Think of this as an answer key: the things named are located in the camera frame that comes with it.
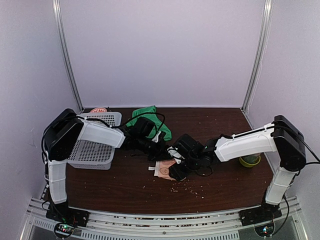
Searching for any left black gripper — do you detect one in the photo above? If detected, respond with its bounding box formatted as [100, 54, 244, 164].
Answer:
[137, 135, 170, 162]

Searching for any orange bunny pattern towel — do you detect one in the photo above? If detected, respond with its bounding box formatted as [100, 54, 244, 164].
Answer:
[148, 159, 176, 181]

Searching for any green microfiber towel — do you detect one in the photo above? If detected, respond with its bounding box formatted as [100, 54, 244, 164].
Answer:
[126, 105, 172, 141]

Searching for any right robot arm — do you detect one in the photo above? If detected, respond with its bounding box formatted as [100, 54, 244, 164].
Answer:
[167, 115, 307, 221]

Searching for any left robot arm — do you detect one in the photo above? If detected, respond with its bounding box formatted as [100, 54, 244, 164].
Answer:
[41, 108, 171, 222]

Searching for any green bowl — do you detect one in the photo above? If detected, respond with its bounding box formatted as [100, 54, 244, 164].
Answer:
[239, 155, 261, 168]

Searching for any white coral pattern mug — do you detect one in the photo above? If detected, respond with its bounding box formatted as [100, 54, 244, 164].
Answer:
[243, 153, 261, 164]

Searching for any white perforated plastic basket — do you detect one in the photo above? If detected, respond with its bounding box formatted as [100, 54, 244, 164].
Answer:
[67, 111, 125, 170]

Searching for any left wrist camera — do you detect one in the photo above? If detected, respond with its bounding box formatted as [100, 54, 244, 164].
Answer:
[134, 117, 166, 143]

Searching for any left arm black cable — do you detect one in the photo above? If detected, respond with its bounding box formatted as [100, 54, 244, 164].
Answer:
[41, 112, 167, 161]

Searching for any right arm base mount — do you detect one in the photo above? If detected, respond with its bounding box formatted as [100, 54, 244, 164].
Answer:
[238, 202, 282, 238]

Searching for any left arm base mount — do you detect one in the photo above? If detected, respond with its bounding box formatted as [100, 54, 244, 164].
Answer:
[46, 200, 90, 239]

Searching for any right aluminium frame post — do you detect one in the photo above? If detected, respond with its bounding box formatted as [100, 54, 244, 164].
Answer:
[241, 0, 273, 114]

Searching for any aluminium frame post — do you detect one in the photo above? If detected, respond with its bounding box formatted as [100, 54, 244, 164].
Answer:
[52, 0, 84, 112]
[241, 0, 273, 114]

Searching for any left aluminium frame post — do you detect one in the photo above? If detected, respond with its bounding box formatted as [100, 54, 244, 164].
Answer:
[52, 0, 84, 112]

